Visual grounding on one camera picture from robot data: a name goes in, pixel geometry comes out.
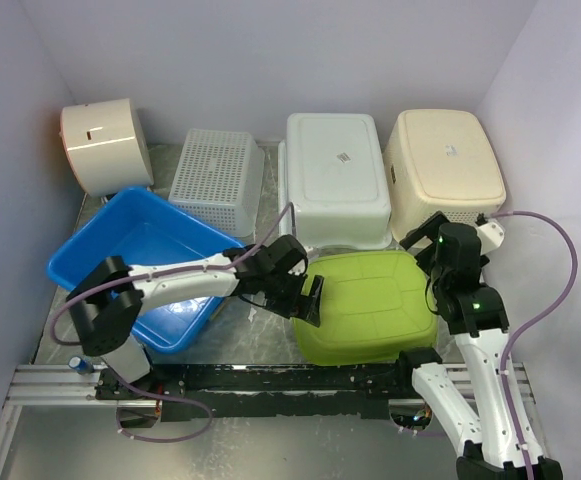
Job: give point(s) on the small blue white bottle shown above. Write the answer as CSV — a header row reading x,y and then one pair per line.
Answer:
x,y
80,365

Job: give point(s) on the cream cylindrical container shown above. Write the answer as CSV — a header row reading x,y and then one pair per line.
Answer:
x,y
106,147

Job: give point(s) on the blue plastic tray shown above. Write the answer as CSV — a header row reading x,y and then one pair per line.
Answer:
x,y
145,229

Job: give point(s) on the black base bar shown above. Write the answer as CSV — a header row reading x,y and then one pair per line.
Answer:
x,y
181,392

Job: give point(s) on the large white plastic tub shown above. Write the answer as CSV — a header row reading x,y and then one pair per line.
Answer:
x,y
331,170

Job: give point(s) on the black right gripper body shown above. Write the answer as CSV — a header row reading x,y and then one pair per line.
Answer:
x,y
427,263

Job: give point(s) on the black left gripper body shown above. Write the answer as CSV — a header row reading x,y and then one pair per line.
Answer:
x,y
285,292

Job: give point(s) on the white perforated basket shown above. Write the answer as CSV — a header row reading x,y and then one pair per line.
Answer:
x,y
219,180

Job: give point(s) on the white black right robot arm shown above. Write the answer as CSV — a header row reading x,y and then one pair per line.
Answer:
x,y
493,437

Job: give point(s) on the green plastic tray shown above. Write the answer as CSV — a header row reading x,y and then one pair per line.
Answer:
x,y
373,306

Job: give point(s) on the beige perforated laundry basket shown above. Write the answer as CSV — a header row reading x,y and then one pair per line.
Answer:
x,y
440,160

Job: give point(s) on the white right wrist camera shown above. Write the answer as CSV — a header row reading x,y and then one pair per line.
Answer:
x,y
490,233

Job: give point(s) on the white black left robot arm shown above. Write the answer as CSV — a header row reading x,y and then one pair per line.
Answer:
x,y
106,304

